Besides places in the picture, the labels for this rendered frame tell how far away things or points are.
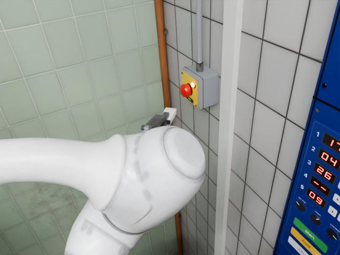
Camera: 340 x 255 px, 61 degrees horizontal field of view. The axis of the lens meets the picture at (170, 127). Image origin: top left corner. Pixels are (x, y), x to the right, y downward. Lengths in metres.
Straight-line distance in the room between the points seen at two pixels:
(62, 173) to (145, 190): 0.10
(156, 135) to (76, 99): 0.76
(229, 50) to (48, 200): 0.95
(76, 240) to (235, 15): 0.56
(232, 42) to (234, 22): 0.05
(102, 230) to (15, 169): 0.17
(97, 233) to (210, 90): 0.53
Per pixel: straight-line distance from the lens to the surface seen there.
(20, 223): 1.40
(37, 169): 0.36
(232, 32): 0.73
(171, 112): 0.75
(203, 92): 0.84
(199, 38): 0.82
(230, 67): 0.76
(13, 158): 0.37
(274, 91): 0.69
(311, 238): 0.76
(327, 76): 0.55
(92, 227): 0.47
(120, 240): 0.47
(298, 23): 0.61
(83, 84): 1.07
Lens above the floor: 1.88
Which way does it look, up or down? 36 degrees down
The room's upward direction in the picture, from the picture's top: 5 degrees counter-clockwise
